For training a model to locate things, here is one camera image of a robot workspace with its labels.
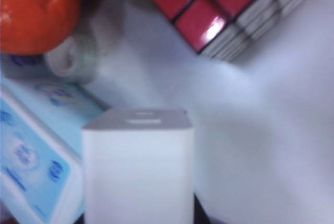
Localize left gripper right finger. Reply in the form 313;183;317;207
193;192;212;224

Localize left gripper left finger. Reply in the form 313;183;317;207
74;208;86;224

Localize white charging block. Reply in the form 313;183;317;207
81;108;195;224

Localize light blue wipes pack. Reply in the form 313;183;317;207
0;54;112;224

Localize Rubik's cube white stickers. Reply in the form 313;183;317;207
129;0;314;63

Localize orange fruit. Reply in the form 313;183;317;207
0;0;81;56

